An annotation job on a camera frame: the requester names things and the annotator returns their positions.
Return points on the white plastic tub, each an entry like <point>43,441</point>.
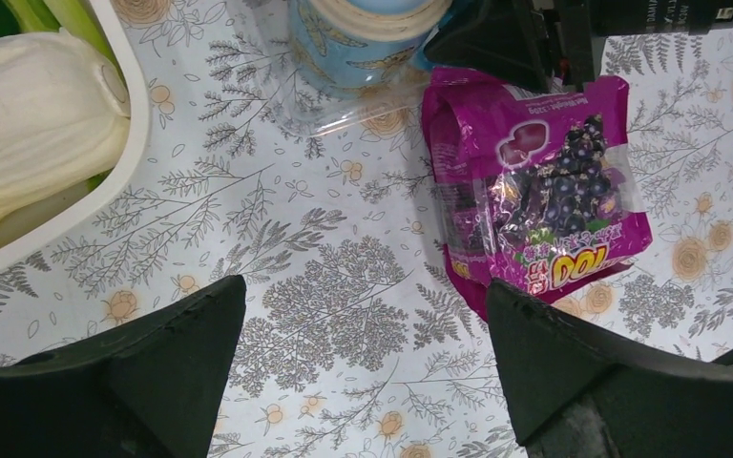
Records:
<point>31,228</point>

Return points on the green toy leaf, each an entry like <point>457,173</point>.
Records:
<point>76,17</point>

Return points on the purple candy bag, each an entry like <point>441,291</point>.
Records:
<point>536,190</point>

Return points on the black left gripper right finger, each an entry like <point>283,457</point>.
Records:
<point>576,389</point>

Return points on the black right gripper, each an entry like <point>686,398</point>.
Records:
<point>516,41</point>

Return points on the white toy cabbage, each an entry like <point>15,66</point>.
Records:
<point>64,116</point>

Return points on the floral table mat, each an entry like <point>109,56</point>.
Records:
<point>355,343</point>

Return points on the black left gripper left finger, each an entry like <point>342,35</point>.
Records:
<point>151,387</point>

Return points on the blue butterfly mug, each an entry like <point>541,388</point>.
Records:
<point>344,48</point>

